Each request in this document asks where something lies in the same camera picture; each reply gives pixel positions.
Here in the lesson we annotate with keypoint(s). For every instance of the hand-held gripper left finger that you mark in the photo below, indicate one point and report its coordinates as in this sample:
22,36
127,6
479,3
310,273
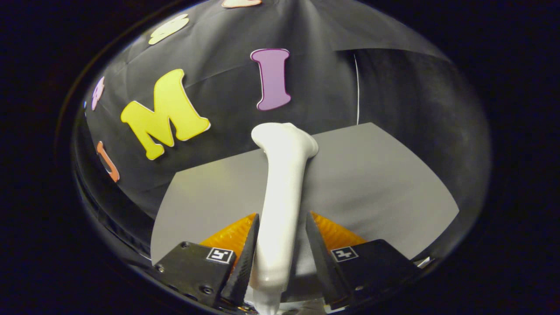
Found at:
245,271

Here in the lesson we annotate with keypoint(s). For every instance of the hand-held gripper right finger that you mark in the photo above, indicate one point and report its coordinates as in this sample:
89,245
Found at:
321,267

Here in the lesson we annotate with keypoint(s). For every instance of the white garment steamer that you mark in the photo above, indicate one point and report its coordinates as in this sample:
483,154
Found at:
282,197

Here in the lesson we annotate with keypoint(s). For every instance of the grey cabinet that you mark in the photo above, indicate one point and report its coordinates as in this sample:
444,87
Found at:
372,183

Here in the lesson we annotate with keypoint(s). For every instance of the black backdrop cloth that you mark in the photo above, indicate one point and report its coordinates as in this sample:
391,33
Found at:
218,65

